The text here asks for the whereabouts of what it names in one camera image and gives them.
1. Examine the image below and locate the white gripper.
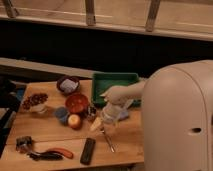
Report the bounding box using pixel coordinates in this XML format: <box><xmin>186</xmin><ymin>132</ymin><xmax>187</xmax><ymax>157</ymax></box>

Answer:
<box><xmin>90</xmin><ymin>102</ymin><xmax>123</xmax><ymax>131</ymax></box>

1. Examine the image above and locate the silver metal fork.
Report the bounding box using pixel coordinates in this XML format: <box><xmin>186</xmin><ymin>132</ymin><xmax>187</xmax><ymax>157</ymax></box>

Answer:
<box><xmin>100</xmin><ymin>127</ymin><xmax>116</xmax><ymax>153</ymax></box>

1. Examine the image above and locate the black remote control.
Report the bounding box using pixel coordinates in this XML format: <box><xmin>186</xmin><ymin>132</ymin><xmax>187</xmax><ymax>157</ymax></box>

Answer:
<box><xmin>80</xmin><ymin>138</ymin><xmax>96</xmax><ymax>165</ymax></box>

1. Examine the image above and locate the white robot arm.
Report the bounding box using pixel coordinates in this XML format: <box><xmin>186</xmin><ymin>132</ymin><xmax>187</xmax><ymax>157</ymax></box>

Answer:
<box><xmin>90</xmin><ymin>81</ymin><xmax>145</xmax><ymax>131</ymax></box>

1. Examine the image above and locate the small metal cup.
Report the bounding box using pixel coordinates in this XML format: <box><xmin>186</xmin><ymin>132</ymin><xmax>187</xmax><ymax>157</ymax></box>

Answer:
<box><xmin>86</xmin><ymin>106</ymin><xmax>97</xmax><ymax>121</ymax></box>

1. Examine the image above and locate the red yellow apple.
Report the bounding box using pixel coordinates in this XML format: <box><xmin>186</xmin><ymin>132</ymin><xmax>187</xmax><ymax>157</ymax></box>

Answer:
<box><xmin>68</xmin><ymin>114</ymin><xmax>82</xmax><ymax>129</ymax></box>

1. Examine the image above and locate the red wooden bowl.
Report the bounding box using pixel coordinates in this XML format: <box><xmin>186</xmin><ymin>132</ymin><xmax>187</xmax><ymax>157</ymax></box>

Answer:
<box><xmin>65</xmin><ymin>93</ymin><xmax>89</xmax><ymax>114</ymax></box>

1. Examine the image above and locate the green plastic tray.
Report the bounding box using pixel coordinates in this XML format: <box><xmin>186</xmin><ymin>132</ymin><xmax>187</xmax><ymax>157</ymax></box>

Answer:
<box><xmin>91</xmin><ymin>72</ymin><xmax>139</xmax><ymax>108</ymax></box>

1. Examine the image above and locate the wooden board table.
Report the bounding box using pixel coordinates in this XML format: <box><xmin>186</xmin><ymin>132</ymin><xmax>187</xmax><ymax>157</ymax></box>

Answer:
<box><xmin>0</xmin><ymin>82</ymin><xmax>144</xmax><ymax>171</ymax></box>

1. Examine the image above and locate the dark bowl with white cloth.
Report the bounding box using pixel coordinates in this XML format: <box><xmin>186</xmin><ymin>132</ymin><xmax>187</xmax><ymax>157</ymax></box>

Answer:
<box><xmin>56</xmin><ymin>75</ymin><xmax>80</xmax><ymax>95</ymax></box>

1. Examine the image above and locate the glass bowl of nuts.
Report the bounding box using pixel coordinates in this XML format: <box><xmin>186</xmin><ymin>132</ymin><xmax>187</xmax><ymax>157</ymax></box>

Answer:
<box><xmin>22</xmin><ymin>93</ymin><xmax>48</xmax><ymax>114</ymax></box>

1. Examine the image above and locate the white robot body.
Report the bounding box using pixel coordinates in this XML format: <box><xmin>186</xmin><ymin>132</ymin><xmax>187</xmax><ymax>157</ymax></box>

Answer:
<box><xmin>142</xmin><ymin>60</ymin><xmax>213</xmax><ymax>171</ymax></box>

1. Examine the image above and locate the red handled tool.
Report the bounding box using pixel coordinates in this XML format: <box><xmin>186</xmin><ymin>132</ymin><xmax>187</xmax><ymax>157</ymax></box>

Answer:
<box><xmin>47</xmin><ymin>147</ymin><xmax>74</xmax><ymax>159</ymax></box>

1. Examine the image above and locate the black handled metal tool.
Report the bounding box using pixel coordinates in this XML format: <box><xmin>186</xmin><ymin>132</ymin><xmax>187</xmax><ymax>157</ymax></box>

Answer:
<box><xmin>16</xmin><ymin>136</ymin><xmax>63</xmax><ymax>161</ymax></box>

